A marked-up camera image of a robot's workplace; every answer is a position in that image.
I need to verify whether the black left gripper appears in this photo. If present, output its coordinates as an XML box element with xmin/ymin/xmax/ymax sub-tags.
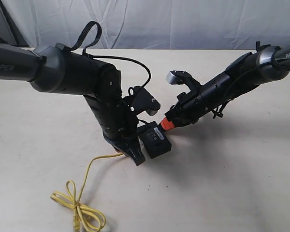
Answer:
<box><xmin>102</xmin><ymin>123</ymin><xmax>145</xmax><ymax>166</ymax></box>

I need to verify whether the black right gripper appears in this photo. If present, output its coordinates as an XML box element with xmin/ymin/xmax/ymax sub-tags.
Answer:
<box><xmin>160</xmin><ymin>91</ymin><xmax>215</xmax><ymax>131</ymax></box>

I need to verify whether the black network switch box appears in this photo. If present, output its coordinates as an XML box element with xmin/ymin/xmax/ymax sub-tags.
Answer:
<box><xmin>137</xmin><ymin>121</ymin><xmax>172</xmax><ymax>159</ymax></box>

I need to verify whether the yellow ethernet cable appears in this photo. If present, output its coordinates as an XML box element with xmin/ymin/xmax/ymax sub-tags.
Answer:
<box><xmin>50</xmin><ymin>154</ymin><xmax>126</xmax><ymax>231</ymax></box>

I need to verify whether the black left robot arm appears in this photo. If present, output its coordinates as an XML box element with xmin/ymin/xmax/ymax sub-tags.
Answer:
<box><xmin>0</xmin><ymin>21</ymin><xmax>145</xmax><ymax>165</ymax></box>

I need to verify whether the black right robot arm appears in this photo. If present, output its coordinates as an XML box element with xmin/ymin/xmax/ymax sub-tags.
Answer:
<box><xmin>159</xmin><ymin>42</ymin><xmax>290</xmax><ymax>131</ymax></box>

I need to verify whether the grey backdrop curtain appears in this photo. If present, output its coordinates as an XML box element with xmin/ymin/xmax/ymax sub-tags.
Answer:
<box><xmin>0</xmin><ymin>0</ymin><xmax>290</xmax><ymax>49</ymax></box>

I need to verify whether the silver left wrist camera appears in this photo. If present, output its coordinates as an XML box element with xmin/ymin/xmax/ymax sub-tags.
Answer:
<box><xmin>123</xmin><ymin>86</ymin><xmax>160</xmax><ymax>116</ymax></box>

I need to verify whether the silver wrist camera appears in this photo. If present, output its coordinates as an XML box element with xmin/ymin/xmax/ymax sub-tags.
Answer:
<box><xmin>166</xmin><ymin>70</ymin><xmax>202</xmax><ymax>93</ymax></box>
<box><xmin>123</xmin><ymin>86</ymin><xmax>160</xmax><ymax>116</ymax></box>

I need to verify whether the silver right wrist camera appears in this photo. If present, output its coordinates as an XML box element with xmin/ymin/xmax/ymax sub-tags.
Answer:
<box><xmin>166</xmin><ymin>70</ymin><xmax>202</xmax><ymax>93</ymax></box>

